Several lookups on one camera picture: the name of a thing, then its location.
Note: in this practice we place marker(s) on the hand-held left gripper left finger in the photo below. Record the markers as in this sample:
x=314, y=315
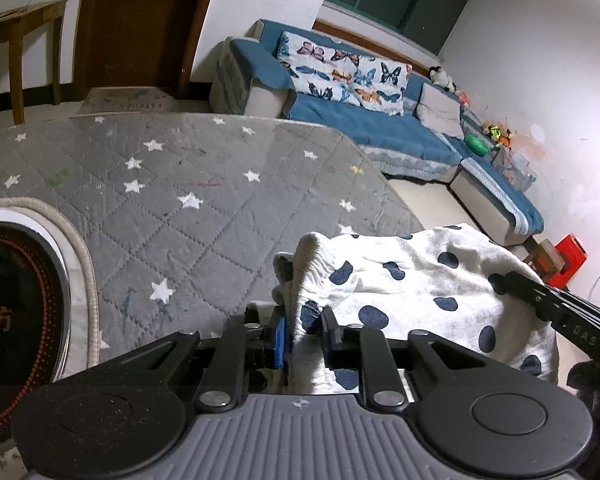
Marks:
x=280, y=342

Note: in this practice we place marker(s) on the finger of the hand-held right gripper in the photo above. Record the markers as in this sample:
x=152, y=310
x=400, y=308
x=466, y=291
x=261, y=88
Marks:
x=517, y=287

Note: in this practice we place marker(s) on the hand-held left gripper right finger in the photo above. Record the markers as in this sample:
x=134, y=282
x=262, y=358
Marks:
x=331, y=332

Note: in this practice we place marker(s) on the white polka dot garment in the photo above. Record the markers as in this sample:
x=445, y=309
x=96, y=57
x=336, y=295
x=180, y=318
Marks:
x=420, y=280

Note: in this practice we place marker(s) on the brown wooden box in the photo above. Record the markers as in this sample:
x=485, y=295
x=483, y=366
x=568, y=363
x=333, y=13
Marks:
x=542, y=260

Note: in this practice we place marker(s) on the red box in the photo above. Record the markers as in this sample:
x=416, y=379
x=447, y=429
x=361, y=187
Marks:
x=570, y=260

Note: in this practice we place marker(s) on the clear plastic container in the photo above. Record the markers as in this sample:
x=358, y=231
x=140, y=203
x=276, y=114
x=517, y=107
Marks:
x=519, y=170

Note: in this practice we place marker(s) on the green ball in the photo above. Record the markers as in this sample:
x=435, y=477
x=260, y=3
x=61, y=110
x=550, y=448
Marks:
x=475, y=144

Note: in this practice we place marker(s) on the pile of small toys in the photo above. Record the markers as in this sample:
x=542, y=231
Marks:
x=499, y=135

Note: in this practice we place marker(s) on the grey pillow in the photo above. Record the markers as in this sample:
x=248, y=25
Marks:
x=440, y=112

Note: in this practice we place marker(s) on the grey star quilted mat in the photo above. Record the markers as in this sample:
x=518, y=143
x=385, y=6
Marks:
x=180, y=170

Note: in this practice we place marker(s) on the blue sofa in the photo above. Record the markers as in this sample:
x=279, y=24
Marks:
x=370, y=125

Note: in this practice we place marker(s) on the black and white plush toy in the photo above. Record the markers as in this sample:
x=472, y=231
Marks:
x=441, y=79

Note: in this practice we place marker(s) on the butterfly print cushion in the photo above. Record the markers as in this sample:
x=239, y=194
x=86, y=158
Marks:
x=340, y=72

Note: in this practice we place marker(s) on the round black induction cooktop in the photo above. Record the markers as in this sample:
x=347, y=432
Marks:
x=15, y=320

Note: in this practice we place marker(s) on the grey doormat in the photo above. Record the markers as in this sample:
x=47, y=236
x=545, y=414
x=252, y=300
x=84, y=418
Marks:
x=122, y=102

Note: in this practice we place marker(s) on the wooden door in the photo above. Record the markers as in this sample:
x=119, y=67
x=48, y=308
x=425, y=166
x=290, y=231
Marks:
x=130, y=30

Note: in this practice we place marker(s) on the wooden side table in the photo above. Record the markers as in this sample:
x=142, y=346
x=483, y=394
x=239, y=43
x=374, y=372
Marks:
x=25, y=15

